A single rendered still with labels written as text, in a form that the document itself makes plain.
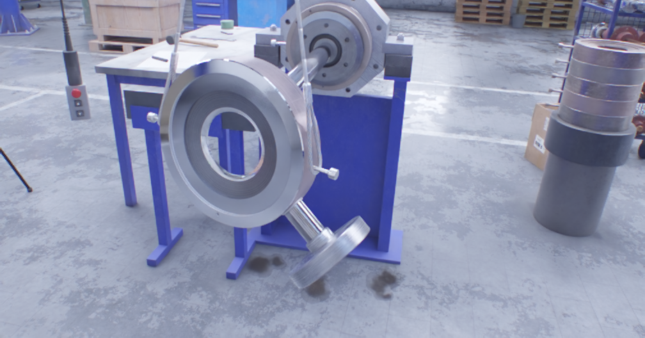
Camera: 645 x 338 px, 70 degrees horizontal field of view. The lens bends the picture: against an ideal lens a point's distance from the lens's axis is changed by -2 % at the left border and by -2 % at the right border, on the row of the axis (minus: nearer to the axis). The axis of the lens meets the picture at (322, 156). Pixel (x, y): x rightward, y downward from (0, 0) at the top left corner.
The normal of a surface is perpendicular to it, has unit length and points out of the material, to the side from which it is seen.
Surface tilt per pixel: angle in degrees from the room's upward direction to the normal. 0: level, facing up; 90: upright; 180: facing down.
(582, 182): 90
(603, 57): 90
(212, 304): 0
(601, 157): 90
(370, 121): 90
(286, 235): 0
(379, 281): 0
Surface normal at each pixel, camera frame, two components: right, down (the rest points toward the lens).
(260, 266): 0.04, -0.91
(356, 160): -0.19, 0.40
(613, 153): 0.15, 0.41
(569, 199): -0.59, 0.31
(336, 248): 0.18, -0.23
